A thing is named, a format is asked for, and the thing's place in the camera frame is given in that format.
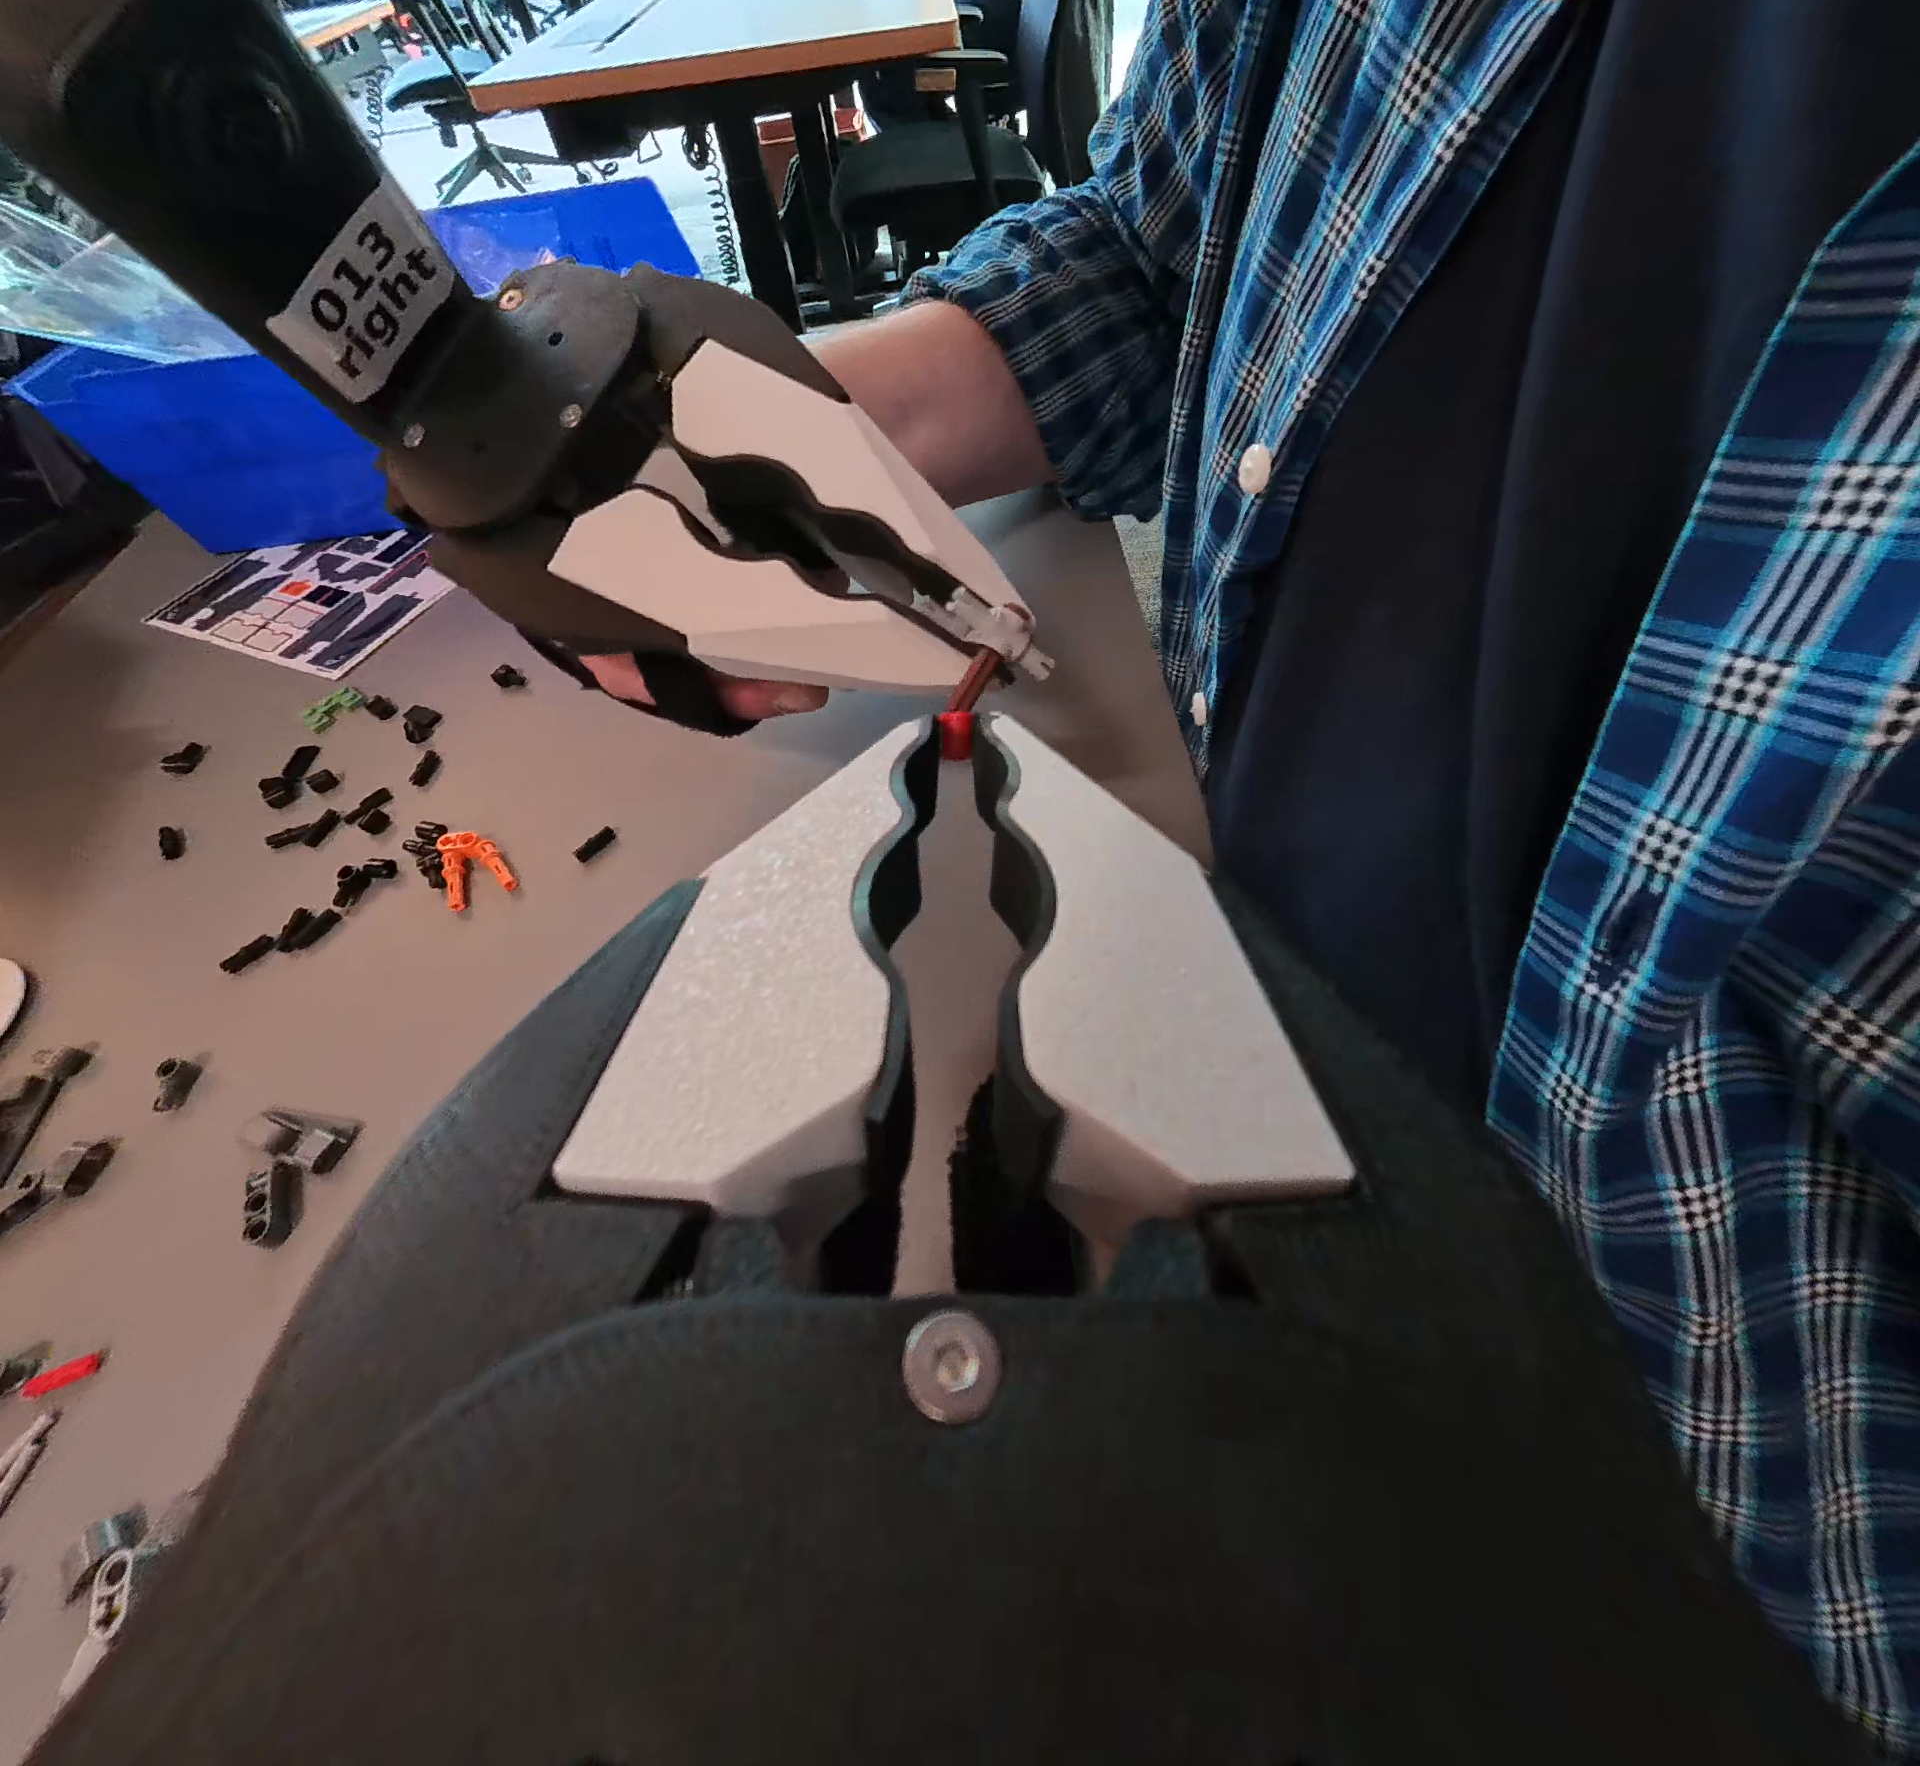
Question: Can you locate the background desk with wooden edge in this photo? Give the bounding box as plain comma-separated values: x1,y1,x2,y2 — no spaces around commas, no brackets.
467,0,965,331

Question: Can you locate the pile of black lego pins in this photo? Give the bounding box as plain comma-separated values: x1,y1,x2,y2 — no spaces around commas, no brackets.
157,665,620,977

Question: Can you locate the group of light grey lego pieces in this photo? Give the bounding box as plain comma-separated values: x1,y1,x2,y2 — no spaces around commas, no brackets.
0,1404,154,1651

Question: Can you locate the clear plastic bag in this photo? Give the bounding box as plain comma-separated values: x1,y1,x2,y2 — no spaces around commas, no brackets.
0,189,226,353

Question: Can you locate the thin grey lego liftarm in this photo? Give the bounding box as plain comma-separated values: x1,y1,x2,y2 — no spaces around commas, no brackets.
901,582,1058,684

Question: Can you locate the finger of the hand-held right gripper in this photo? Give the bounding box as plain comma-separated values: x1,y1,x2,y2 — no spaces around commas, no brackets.
669,340,1042,630
542,481,994,694

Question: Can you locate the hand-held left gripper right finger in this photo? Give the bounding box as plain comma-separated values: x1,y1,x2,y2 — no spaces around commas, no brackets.
978,713,1359,1258

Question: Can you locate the brown lego axle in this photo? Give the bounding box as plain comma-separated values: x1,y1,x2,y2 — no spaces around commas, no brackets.
947,612,1037,721

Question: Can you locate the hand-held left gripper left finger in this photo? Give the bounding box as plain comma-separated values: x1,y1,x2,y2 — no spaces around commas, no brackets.
551,716,943,1258

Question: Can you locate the lego sticker sheet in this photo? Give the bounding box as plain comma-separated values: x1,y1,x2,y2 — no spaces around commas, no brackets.
143,530,460,684

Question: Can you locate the person's right forearm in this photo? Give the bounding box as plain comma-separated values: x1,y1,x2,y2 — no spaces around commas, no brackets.
810,295,1070,510

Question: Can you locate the pile of dark lego connectors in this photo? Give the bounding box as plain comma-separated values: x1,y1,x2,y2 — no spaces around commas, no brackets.
0,1043,366,1251

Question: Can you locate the black office chair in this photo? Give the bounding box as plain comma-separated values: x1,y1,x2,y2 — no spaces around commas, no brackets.
830,0,1122,301
249,0,538,213

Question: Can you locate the blue storage bin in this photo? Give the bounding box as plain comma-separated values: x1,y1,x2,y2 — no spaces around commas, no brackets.
0,177,706,557

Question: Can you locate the person's right hand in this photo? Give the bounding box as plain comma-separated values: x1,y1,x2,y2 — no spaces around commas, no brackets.
577,652,830,725

